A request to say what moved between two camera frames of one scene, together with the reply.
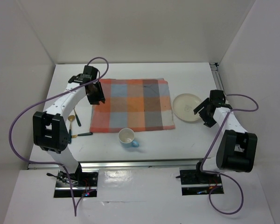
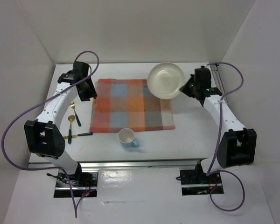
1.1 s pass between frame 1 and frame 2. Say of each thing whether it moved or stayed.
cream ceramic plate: moved
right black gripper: moved
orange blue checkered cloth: stayed
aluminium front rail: stayed
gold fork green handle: stayed
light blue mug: stayed
